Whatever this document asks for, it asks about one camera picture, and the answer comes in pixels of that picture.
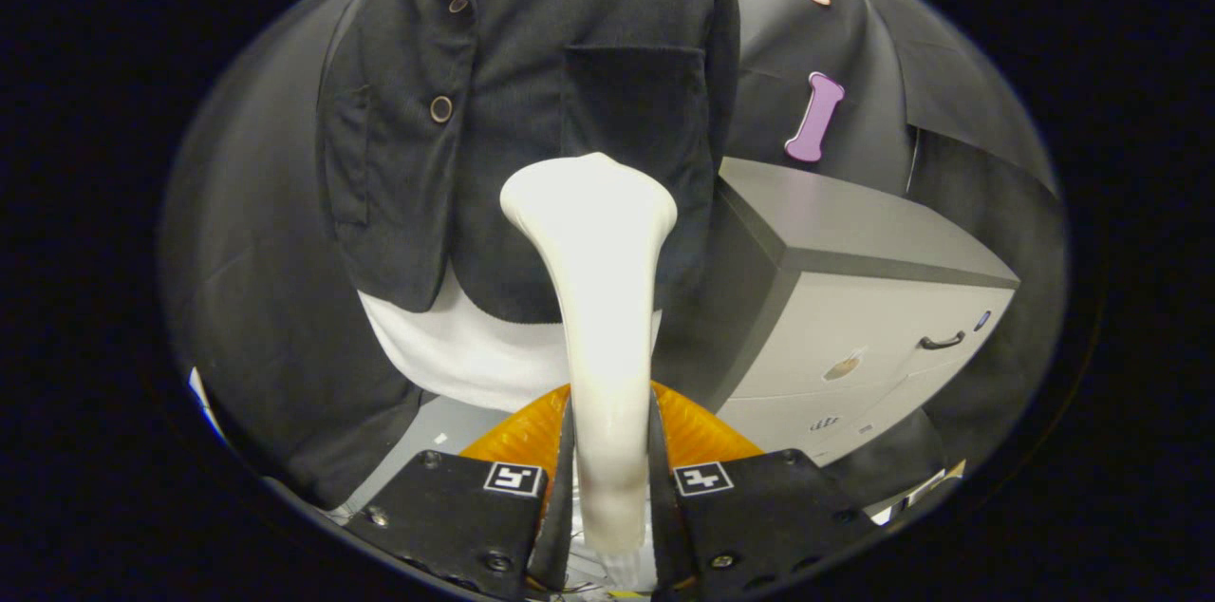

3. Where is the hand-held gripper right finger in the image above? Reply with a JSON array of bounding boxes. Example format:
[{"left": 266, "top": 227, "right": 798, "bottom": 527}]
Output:
[{"left": 650, "top": 384, "right": 879, "bottom": 601}]

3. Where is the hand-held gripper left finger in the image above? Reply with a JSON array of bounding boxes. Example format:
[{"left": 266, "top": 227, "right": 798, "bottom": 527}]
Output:
[{"left": 342, "top": 384, "right": 575, "bottom": 598}]

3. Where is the white shirt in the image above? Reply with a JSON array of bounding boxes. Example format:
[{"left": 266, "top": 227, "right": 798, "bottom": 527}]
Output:
[{"left": 357, "top": 270, "right": 664, "bottom": 413}]

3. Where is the white garment steamer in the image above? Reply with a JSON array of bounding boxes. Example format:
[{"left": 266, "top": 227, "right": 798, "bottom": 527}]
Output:
[{"left": 499, "top": 153, "right": 680, "bottom": 584}]

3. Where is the black jacket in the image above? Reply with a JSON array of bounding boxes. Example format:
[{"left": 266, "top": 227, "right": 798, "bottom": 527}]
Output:
[{"left": 316, "top": 0, "right": 741, "bottom": 326}]

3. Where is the grey cabinet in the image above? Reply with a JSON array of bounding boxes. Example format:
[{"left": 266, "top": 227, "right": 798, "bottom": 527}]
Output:
[{"left": 650, "top": 156, "right": 1021, "bottom": 468}]

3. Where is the black backdrop cloth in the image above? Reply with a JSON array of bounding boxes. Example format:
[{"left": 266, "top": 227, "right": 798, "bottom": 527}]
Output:
[{"left": 161, "top": 0, "right": 1064, "bottom": 513}]

